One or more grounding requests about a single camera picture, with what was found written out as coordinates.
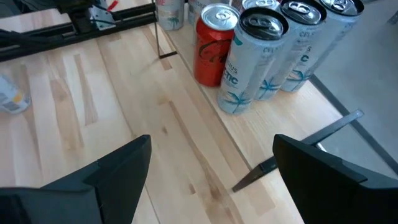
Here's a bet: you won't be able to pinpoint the slim silver can peach print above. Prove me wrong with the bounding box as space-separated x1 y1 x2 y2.
155 0 186 31

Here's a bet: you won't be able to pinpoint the silver frame bracket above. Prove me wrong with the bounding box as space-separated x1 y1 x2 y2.
90 4 118 32

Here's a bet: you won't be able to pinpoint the slim silver can pineapple print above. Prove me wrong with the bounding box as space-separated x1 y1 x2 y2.
187 0 205 26

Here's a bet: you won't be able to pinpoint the slim silver can blue palms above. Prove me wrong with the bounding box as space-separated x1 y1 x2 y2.
254 0 328 101
216 6 290 115
281 0 365 93

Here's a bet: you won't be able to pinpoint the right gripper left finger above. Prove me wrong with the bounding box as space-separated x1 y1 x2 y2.
0 134 152 224

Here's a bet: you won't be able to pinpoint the slim silver can yellow print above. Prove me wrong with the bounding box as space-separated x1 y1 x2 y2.
0 73 32 114

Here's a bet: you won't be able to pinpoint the black aluminium table frame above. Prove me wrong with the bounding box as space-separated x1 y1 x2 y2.
0 0 158 63

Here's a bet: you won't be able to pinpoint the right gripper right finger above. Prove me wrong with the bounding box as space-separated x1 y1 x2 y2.
272 133 398 224

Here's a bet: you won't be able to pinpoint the red Coke Zero can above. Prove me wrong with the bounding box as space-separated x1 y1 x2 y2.
193 2 241 88

